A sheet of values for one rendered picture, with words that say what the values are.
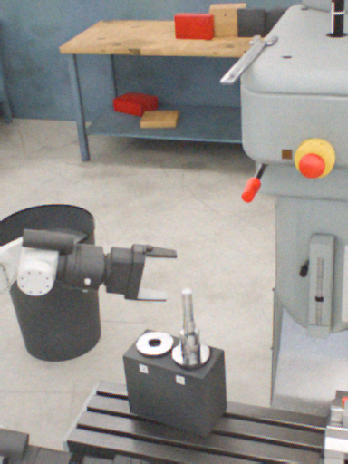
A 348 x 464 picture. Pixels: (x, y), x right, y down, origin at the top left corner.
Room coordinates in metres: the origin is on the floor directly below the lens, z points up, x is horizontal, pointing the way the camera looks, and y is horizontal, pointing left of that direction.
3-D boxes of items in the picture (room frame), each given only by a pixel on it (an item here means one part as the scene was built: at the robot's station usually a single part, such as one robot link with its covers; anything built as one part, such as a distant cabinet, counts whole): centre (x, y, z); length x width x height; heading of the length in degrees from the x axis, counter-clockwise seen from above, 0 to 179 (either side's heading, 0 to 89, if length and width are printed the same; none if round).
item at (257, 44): (1.16, -0.14, 1.89); 0.24 x 0.04 x 0.01; 158
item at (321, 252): (1.17, -0.27, 1.45); 0.04 x 0.04 x 0.21; 70
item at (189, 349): (1.42, -0.02, 1.14); 0.05 x 0.05 x 0.06
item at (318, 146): (1.05, -0.22, 1.76); 0.06 x 0.02 x 0.06; 70
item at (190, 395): (1.44, 0.03, 1.02); 0.22 x 0.12 x 0.20; 59
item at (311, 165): (1.03, -0.22, 1.76); 0.04 x 0.03 x 0.04; 70
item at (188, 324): (1.42, -0.02, 1.24); 0.03 x 0.03 x 0.11
